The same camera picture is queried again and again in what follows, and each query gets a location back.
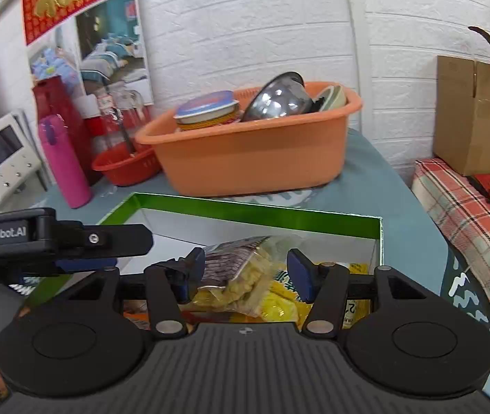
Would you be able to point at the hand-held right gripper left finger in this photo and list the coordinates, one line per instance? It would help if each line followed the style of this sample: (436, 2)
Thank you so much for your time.
(195, 274)

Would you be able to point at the teal printed tablecloth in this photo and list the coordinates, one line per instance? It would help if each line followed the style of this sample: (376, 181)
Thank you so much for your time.
(400, 207)

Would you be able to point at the white wall pipe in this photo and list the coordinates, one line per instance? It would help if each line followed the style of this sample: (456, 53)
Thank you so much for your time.
(355, 43)

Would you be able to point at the orange plastic basin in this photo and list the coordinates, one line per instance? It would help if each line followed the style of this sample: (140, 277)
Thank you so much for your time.
(249, 159)

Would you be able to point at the brown cardboard box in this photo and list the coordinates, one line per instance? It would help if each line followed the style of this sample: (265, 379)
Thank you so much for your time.
(473, 116)

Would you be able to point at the clear yellow snack bag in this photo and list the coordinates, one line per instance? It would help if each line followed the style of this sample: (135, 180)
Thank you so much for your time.
(236, 280)

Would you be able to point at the red plaid cloth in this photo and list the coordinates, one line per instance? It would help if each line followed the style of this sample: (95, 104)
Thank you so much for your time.
(456, 207)

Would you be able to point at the red thermos flask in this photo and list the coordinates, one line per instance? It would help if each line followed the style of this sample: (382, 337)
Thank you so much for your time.
(59, 103)

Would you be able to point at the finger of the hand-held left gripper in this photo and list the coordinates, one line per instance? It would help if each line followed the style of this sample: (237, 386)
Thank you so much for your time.
(85, 264)

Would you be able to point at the ceramic bowl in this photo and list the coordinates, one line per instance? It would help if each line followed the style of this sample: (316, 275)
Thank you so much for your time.
(333, 97)

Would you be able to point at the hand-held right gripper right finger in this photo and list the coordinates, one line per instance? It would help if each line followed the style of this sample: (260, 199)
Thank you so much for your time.
(299, 276)

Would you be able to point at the metal bowl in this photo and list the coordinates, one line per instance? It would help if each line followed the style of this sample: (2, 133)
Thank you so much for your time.
(275, 99)

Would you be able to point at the pink insulated bottle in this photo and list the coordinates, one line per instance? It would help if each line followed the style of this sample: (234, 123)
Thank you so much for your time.
(66, 168)

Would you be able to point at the bedding wall poster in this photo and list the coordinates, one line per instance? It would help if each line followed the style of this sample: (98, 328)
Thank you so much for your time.
(111, 39)

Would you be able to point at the glass jar with spoon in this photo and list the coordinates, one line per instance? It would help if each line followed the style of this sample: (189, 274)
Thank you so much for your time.
(111, 103)

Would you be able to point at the red plastic basin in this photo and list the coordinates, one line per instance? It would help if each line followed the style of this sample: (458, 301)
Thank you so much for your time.
(124, 170)

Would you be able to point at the orange snack packet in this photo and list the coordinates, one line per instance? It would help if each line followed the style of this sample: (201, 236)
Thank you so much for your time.
(137, 310)

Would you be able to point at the red gold wall banner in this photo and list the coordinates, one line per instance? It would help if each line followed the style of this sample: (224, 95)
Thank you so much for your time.
(64, 0)

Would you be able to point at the white machine with screen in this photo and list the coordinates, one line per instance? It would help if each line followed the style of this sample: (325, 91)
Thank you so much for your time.
(7, 177)

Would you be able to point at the yellow snack packet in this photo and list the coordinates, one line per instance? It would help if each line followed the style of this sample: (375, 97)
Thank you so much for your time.
(284, 306)

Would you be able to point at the dark spoon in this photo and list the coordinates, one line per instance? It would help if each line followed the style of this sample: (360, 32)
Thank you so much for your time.
(126, 136)

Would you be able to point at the green cardboard box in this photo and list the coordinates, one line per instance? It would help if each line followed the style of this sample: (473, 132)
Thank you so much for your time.
(249, 212)

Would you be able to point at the blue lidded container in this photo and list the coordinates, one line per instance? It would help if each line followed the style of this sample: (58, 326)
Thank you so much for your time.
(206, 105)

